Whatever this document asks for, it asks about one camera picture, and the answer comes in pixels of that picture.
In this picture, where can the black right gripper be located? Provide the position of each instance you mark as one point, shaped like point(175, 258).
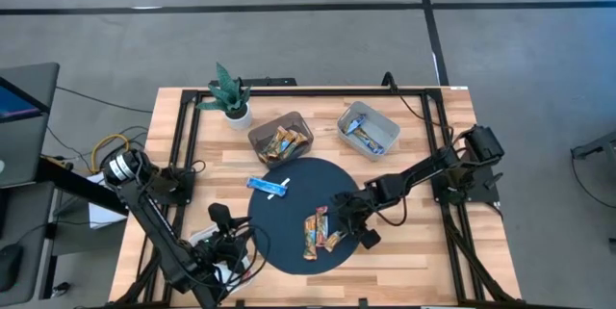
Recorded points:
point(358, 208)

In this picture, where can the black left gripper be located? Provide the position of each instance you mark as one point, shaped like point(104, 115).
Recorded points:
point(221, 246)

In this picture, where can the bright blue bar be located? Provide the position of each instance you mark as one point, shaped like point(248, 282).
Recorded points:
point(262, 185)

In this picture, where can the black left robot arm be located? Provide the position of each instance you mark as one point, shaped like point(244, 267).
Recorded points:
point(154, 222)

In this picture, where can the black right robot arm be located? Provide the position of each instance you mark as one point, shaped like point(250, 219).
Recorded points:
point(423, 169)

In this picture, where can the white flat tray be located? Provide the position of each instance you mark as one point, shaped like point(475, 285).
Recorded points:
point(199, 236)

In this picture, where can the round dark blue woven mat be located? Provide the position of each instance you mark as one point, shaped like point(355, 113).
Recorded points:
point(289, 232)

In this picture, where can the small white strip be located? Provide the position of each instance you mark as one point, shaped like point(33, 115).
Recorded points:
point(285, 183)

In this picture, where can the grey plastic bin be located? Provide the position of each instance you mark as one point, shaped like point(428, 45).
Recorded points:
point(382, 128)

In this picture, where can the white plant pot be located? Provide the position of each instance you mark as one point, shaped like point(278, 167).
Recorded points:
point(239, 121)

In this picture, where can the brown plastic bin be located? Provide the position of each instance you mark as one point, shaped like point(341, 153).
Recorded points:
point(289, 120)

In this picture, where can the white paper sheet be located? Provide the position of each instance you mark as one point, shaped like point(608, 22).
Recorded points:
point(103, 215)

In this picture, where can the green snake plant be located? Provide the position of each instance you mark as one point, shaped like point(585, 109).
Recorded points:
point(226, 90)

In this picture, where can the black power strip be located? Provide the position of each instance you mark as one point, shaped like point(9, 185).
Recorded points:
point(269, 81)

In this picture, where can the black desk beam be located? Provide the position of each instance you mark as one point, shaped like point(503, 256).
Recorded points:
point(72, 181)

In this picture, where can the small dark floor object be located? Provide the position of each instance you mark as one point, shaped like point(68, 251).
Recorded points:
point(60, 290)

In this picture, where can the grey side desk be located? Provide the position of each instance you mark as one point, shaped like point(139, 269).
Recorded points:
point(33, 232)

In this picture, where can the grey laptop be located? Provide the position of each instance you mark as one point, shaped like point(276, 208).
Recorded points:
point(29, 145)

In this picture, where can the black computer mouse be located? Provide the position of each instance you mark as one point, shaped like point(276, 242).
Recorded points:
point(9, 263)

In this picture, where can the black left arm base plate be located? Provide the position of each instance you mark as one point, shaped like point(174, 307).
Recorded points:
point(185, 196)

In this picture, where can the black aluminium table frame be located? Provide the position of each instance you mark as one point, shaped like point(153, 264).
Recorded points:
point(308, 92)

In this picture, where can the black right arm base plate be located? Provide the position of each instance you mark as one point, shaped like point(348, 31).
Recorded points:
point(486, 193)

